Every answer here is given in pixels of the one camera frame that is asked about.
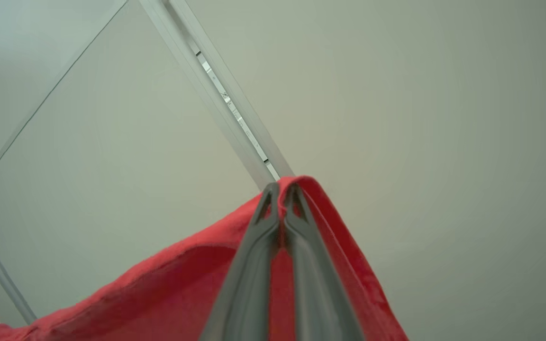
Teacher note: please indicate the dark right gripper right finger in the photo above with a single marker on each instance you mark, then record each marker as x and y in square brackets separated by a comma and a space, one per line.
[315, 293]

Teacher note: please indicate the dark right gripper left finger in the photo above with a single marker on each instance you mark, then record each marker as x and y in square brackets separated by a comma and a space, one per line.
[249, 284]

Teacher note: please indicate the red garment with white trim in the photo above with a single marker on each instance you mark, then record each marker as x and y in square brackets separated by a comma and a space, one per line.
[159, 293]

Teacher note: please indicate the grey metal partition post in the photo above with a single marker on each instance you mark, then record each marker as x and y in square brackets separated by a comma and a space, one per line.
[209, 94]

